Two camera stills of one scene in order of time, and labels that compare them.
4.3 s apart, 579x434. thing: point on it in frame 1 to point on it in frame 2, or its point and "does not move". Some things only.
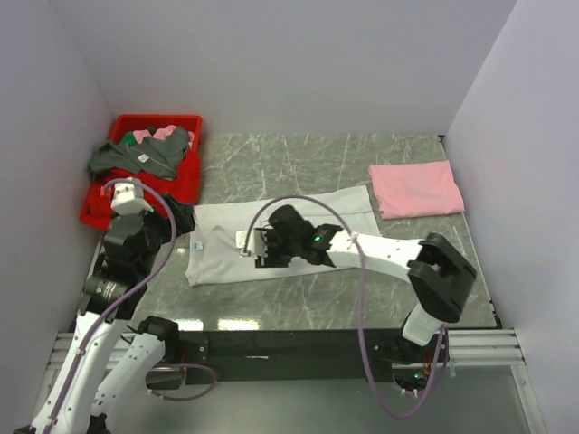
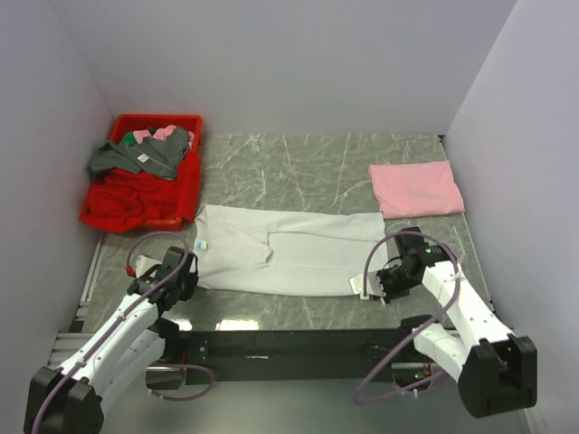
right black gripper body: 280,251 to 395,283
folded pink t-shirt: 416,189 does not move
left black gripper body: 159,229 to 187,285
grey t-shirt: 159,156 does not move
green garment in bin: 129,138 does not move
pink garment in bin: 160,134 does not move
